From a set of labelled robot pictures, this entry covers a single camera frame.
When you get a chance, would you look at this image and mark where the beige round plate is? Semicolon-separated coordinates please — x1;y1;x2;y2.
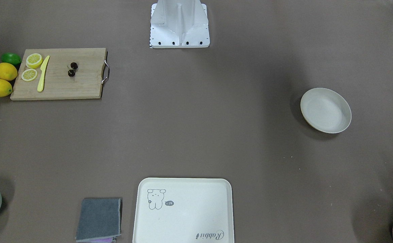
300;88;352;134

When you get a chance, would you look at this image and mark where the cream rectangular tray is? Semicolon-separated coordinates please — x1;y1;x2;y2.
133;178;235;243

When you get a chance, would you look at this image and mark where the dark red cherry lower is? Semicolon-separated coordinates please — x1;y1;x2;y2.
68;69;76;77

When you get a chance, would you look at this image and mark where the dark red cherry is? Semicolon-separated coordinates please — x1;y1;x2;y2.
70;62;79;70
68;69;76;77

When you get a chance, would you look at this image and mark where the dark red cherry upper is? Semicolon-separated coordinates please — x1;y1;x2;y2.
70;62;79;70

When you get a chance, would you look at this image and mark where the grey folded cloth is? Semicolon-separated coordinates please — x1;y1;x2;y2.
76;197;122;243

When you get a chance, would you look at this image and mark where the wooden cutting board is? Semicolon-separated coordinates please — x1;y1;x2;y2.
10;48;109;101

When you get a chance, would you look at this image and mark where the yellow plastic knife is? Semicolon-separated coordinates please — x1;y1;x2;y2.
36;55;50;92

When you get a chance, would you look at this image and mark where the lemon slice upper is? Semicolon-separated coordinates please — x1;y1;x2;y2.
26;53;44;69

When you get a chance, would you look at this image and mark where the lemon slice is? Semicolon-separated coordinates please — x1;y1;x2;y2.
21;68;38;82
26;53;44;69

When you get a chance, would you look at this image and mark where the lemon slice lower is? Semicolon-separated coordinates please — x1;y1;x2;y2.
21;68;38;82

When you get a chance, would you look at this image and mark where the green lime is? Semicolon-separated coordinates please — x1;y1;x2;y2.
1;52;22;66

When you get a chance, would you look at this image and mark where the yellow lemon upper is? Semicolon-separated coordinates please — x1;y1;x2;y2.
0;62;18;81

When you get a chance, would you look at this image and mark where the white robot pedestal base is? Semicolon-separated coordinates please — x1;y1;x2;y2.
149;0;210;48

